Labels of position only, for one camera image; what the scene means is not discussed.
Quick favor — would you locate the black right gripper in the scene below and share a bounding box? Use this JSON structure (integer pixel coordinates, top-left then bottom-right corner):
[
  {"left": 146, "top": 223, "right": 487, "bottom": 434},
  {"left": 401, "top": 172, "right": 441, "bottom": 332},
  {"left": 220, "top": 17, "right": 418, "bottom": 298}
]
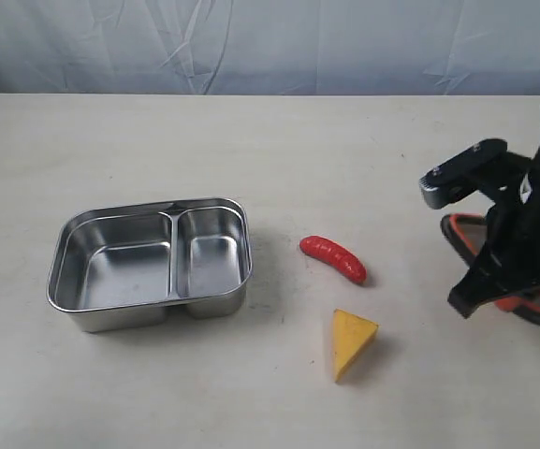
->
[{"left": 446, "top": 138, "right": 540, "bottom": 319}]

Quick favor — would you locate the dark lid with orange seal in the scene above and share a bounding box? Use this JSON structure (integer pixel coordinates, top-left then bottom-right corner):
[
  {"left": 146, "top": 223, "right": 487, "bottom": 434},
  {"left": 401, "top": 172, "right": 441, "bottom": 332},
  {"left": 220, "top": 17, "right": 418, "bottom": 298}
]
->
[{"left": 440, "top": 213, "right": 540, "bottom": 326}]

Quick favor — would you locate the yellow toy cheese wedge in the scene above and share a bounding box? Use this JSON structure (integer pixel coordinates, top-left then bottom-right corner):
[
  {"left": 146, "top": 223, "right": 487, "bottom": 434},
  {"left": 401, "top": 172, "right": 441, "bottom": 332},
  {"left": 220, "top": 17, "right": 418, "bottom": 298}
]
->
[{"left": 331, "top": 309, "right": 379, "bottom": 383}]

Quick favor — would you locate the red toy sausage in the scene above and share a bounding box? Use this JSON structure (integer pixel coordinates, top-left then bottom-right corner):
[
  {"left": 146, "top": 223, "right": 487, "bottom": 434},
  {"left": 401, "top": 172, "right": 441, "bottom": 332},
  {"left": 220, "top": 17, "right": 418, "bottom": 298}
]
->
[{"left": 299, "top": 236, "right": 367, "bottom": 284}]

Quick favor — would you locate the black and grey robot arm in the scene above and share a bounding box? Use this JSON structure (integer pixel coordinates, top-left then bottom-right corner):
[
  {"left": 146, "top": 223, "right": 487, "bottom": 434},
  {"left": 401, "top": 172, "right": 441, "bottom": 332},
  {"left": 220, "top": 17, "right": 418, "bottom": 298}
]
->
[{"left": 448, "top": 147, "right": 540, "bottom": 318}]

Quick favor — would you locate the grey-blue wrinkled backdrop cloth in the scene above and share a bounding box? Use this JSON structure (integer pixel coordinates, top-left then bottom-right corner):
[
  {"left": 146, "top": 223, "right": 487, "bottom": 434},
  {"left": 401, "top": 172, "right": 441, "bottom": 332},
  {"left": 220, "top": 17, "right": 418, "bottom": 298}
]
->
[{"left": 0, "top": 1, "right": 540, "bottom": 95}]

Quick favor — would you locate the steel two-compartment lunch box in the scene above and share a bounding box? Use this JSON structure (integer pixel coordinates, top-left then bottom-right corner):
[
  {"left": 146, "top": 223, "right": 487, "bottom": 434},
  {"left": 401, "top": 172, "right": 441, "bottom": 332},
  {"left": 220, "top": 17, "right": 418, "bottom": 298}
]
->
[{"left": 47, "top": 197, "right": 253, "bottom": 333}]

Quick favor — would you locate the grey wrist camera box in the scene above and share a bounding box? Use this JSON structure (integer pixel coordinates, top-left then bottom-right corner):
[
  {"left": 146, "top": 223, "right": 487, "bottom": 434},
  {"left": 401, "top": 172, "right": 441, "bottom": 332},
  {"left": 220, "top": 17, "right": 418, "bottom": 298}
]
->
[{"left": 419, "top": 138, "right": 507, "bottom": 210}]

